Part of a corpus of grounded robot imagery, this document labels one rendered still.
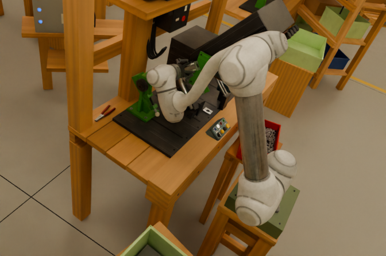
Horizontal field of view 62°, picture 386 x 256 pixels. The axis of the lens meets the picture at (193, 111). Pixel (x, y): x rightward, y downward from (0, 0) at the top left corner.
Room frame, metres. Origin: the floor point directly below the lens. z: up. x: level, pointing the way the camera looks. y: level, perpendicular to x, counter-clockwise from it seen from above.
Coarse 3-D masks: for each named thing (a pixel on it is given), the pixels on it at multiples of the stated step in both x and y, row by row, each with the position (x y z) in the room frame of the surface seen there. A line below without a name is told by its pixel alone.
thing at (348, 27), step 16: (304, 0) 4.86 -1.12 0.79; (320, 0) 4.64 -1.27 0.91; (336, 0) 4.12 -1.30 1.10; (352, 0) 3.96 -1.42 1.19; (368, 0) 4.03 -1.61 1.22; (304, 16) 4.54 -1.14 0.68; (320, 16) 4.56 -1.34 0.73; (336, 16) 4.10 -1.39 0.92; (352, 16) 3.85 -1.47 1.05; (384, 16) 4.01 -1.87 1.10; (320, 32) 4.12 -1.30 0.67; (336, 32) 3.99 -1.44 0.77; (352, 32) 4.04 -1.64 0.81; (336, 48) 3.86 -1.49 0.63; (320, 64) 3.97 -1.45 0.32; (336, 64) 4.06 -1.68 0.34; (352, 64) 4.03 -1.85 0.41; (320, 80) 3.87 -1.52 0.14
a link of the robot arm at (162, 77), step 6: (156, 66) 1.33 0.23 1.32; (162, 66) 1.32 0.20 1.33; (168, 66) 1.35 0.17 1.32; (150, 72) 1.26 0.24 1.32; (156, 72) 1.26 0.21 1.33; (162, 72) 1.27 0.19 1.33; (168, 72) 1.31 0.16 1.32; (174, 72) 1.35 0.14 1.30; (150, 78) 1.25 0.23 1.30; (156, 78) 1.24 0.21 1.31; (162, 78) 1.25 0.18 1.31; (168, 78) 1.28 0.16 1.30; (174, 78) 1.32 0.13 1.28; (150, 84) 1.24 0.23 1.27; (156, 84) 1.24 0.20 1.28; (162, 84) 1.25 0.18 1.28; (168, 84) 1.27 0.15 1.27; (174, 84) 1.30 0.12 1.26; (156, 90) 1.27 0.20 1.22; (162, 90) 1.25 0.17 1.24; (168, 90) 1.26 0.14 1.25
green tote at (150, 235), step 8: (144, 232) 0.68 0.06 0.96; (152, 232) 0.70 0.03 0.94; (136, 240) 0.64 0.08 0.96; (144, 240) 0.68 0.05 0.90; (152, 240) 0.70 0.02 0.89; (160, 240) 0.68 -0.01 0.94; (168, 240) 0.68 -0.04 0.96; (128, 248) 0.60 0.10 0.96; (136, 248) 0.64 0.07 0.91; (152, 248) 0.69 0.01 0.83; (160, 248) 0.68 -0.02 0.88; (168, 248) 0.66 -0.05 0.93; (176, 248) 0.65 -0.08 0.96
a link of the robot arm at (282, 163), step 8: (272, 152) 1.10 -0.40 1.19; (280, 152) 1.09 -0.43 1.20; (288, 152) 1.11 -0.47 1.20; (272, 160) 1.04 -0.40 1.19; (280, 160) 1.04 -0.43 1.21; (288, 160) 1.05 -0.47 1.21; (272, 168) 1.02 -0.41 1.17; (280, 168) 1.01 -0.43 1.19; (288, 168) 1.02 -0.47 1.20; (296, 168) 1.05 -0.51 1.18; (280, 176) 0.99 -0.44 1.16; (288, 176) 1.00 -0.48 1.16; (288, 184) 0.99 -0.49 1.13
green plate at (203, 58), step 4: (200, 52) 1.67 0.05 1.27; (200, 56) 1.67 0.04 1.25; (204, 56) 1.66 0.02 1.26; (208, 56) 1.65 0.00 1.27; (200, 60) 1.66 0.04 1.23; (204, 60) 1.65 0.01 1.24; (208, 60) 1.65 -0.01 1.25; (200, 64) 1.65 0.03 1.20; (204, 64) 1.64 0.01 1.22; (200, 68) 1.64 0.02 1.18; (196, 72) 1.64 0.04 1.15; (192, 76) 1.63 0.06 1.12; (196, 76) 1.63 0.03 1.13; (192, 80) 1.63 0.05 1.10; (192, 84) 1.62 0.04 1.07
